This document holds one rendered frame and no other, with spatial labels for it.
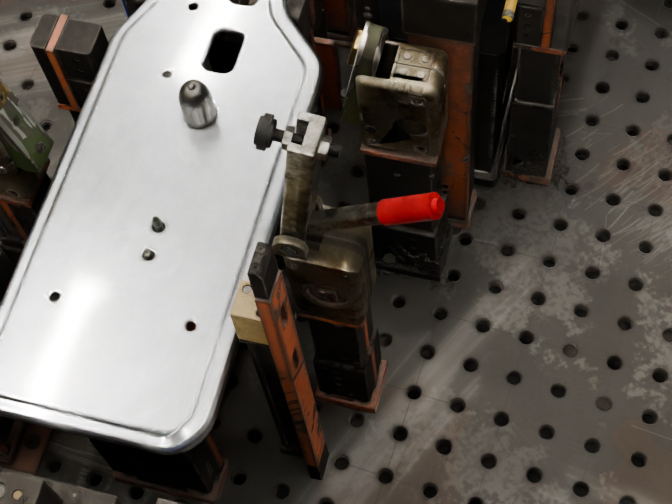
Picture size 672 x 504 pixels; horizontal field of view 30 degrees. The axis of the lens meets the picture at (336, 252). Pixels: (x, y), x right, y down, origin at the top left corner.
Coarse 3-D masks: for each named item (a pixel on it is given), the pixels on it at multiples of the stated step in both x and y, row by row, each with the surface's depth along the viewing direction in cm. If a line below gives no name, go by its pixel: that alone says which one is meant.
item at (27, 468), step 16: (0, 416) 133; (0, 432) 134; (16, 432) 138; (32, 432) 139; (48, 432) 139; (0, 448) 135; (16, 448) 138; (32, 448) 138; (0, 464) 138; (16, 464) 137; (32, 464) 137
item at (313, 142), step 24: (264, 120) 94; (312, 120) 94; (264, 144) 94; (288, 144) 93; (312, 144) 93; (336, 144) 95; (288, 168) 95; (312, 168) 94; (288, 192) 99; (312, 192) 100; (288, 216) 103
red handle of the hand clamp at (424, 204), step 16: (432, 192) 98; (336, 208) 104; (352, 208) 103; (368, 208) 102; (384, 208) 100; (400, 208) 99; (416, 208) 98; (432, 208) 98; (320, 224) 105; (336, 224) 104; (352, 224) 103; (368, 224) 102; (384, 224) 101
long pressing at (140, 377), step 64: (192, 0) 127; (128, 64) 124; (192, 64) 124; (256, 64) 123; (320, 64) 122; (128, 128) 121; (192, 128) 120; (64, 192) 118; (128, 192) 118; (192, 192) 117; (256, 192) 116; (64, 256) 115; (128, 256) 114; (192, 256) 114; (0, 320) 113; (64, 320) 112; (128, 320) 112; (192, 320) 111; (0, 384) 110; (64, 384) 109; (128, 384) 109; (192, 384) 108; (192, 448) 107
